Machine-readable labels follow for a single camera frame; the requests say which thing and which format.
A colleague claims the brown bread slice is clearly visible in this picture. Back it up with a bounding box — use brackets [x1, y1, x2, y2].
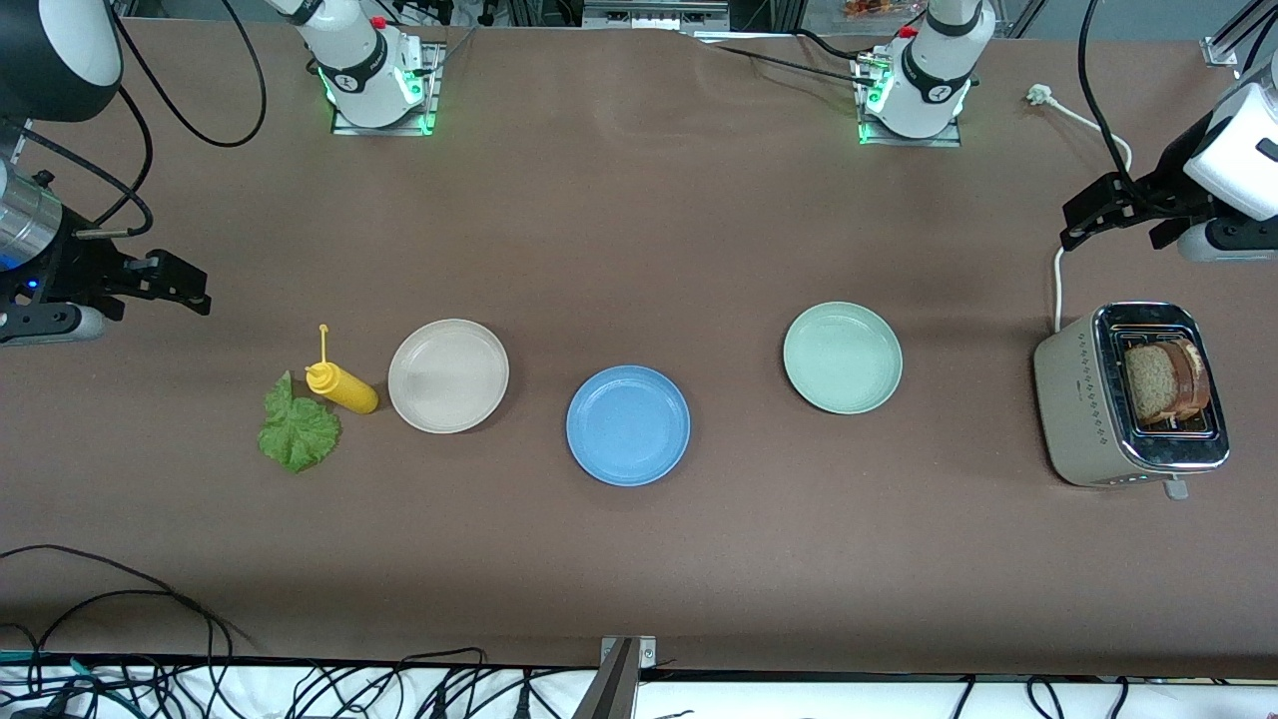
[1166, 338, 1213, 416]
[1124, 344, 1194, 425]

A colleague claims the green lettuce leaf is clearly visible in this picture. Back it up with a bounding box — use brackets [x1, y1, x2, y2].
[257, 370, 343, 474]

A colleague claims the yellow mustard squeeze bottle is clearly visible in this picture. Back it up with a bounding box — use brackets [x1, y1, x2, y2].
[305, 324, 380, 415]

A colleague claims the beige plate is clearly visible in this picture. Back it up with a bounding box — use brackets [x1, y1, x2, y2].
[387, 319, 510, 434]

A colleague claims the pale green plate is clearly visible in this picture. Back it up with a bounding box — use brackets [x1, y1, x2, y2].
[783, 302, 904, 415]

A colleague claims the blue plate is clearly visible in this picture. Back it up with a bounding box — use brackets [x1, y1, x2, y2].
[566, 364, 692, 487]

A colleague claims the beige chrome toaster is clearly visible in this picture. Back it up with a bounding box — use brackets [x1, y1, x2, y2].
[1033, 302, 1232, 500]

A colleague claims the grey power strip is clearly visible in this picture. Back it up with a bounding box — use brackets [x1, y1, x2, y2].
[582, 0, 732, 33]

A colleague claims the white toaster power cable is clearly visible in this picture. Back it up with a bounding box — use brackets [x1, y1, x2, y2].
[1028, 85, 1134, 336]

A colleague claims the aluminium corner bracket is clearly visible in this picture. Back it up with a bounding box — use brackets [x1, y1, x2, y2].
[1201, 0, 1278, 69]

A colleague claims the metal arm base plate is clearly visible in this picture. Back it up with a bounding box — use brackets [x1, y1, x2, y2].
[854, 55, 961, 148]
[329, 42, 445, 136]

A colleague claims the thin black loose cable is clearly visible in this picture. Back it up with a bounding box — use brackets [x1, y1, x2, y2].
[0, 544, 251, 660]

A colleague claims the black base power cable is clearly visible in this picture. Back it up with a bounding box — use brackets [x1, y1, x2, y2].
[694, 28, 880, 86]

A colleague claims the aluminium profile post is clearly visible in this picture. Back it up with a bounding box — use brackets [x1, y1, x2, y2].
[574, 636, 657, 719]

